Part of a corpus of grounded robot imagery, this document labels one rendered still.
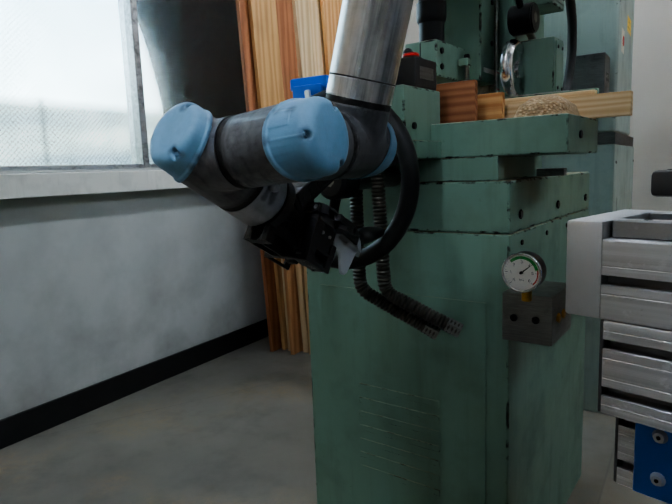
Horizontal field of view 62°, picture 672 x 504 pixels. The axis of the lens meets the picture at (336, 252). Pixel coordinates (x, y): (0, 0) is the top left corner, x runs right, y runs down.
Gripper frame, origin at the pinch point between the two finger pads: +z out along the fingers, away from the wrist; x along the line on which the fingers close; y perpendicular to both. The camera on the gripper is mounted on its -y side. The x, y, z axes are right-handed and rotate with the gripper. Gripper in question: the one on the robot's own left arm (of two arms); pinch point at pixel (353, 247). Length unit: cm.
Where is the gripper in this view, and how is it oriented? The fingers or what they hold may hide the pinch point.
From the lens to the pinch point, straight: 83.4
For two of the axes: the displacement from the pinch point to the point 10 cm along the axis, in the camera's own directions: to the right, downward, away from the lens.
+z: 5.3, 3.8, 7.6
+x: 8.1, 0.6, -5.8
